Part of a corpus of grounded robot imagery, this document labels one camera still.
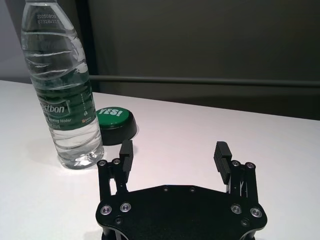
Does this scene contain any green YES button black base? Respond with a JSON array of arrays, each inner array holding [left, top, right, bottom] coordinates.
[[95, 106, 139, 146]]

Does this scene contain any clear water bottle green label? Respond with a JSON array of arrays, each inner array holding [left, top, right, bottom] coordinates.
[[19, 0, 105, 171]]

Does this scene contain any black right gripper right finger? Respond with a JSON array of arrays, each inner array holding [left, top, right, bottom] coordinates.
[[213, 141, 258, 201]]

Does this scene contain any grey horizontal rail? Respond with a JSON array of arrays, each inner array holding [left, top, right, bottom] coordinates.
[[88, 74, 320, 89]]

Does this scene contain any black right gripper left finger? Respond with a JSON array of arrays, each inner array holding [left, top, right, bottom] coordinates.
[[96, 139, 135, 199]]

